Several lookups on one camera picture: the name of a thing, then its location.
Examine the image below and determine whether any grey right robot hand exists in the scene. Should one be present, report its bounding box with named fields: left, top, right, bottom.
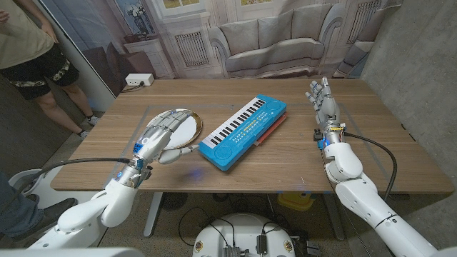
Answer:
left=305, top=76, right=346, bottom=145

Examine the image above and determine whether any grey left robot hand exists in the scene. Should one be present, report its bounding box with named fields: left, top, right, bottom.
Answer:
left=124, top=109, right=200, bottom=180

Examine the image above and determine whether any blue toy piano keyboard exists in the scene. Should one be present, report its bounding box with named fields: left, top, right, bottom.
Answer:
left=198, top=94, right=288, bottom=172

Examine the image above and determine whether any gold-rimmed white paper plate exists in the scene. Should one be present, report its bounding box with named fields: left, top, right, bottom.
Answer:
left=145, top=108, right=204, bottom=150

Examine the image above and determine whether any red notebook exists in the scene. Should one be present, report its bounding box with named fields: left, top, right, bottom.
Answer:
left=253, top=112, right=288, bottom=146

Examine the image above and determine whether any white power strip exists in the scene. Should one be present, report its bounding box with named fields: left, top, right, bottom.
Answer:
left=124, top=73, right=155, bottom=87

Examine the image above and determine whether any black round floor fan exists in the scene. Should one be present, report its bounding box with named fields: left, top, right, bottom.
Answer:
left=159, top=192, right=189, bottom=211

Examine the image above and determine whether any white table leg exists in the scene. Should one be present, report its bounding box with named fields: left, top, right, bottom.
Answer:
left=143, top=191, right=164, bottom=238
left=323, top=193, right=346, bottom=241

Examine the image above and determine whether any printed living room backdrop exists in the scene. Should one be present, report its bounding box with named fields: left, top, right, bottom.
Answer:
left=39, top=0, right=404, bottom=97

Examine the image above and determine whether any yellow object under table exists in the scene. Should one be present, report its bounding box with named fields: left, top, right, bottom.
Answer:
left=277, top=192, right=315, bottom=211

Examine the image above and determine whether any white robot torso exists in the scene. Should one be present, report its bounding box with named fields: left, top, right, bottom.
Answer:
left=192, top=213, right=296, bottom=257

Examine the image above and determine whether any person in blue jeans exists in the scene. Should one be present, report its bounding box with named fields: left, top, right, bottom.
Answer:
left=0, top=171, right=78, bottom=243

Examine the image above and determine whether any person in beige shirt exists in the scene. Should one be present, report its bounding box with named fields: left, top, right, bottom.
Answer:
left=0, top=0, right=101, bottom=138

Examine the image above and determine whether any black power strip cable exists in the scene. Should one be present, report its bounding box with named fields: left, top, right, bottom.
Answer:
left=120, top=81, right=145, bottom=94

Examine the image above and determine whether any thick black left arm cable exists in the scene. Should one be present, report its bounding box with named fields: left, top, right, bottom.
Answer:
left=0, top=157, right=131, bottom=215

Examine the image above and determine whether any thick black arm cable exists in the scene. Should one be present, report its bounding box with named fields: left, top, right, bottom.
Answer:
left=344, top=131, right=398, bottom=203
left=0, top=157, right=131, bottom=215

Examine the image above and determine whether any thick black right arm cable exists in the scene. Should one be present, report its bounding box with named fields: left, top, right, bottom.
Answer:
left=344, top=131, right=398, bottom=203

